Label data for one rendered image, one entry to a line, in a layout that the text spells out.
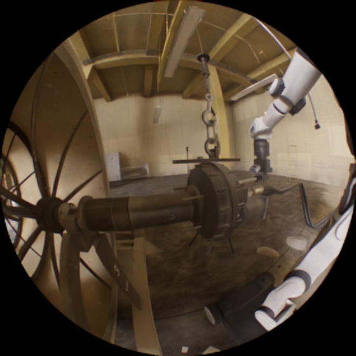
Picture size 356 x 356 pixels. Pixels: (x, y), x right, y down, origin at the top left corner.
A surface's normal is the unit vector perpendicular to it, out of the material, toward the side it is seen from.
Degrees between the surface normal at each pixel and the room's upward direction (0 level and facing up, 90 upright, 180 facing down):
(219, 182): 49
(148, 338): 0
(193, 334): 0
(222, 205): 71
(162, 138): 90
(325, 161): 90
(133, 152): 90
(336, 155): 90
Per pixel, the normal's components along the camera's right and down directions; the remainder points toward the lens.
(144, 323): -0.06, -0.99
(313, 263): -0.96, 0.10
